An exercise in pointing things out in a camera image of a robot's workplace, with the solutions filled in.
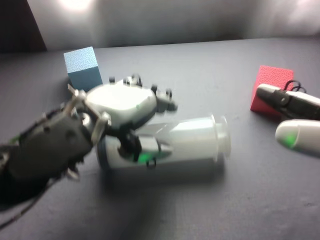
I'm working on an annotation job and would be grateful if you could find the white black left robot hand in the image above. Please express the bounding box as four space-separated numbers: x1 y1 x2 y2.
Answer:
83 73 179 170

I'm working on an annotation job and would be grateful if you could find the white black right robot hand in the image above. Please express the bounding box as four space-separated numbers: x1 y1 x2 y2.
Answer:
256 80 320 159

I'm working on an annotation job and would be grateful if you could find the large translucent plastic syringe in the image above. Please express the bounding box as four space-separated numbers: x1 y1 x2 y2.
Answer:
96 114 232 181

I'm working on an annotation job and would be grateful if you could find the light blue textured block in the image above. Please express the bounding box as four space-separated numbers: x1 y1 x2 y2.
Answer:
63 46 104 92

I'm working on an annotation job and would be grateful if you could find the red textured block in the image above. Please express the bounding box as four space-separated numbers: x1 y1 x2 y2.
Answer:
249 65 294 117

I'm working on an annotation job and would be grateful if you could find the dark background panel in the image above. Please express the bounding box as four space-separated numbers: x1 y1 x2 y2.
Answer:
0 0 47 54

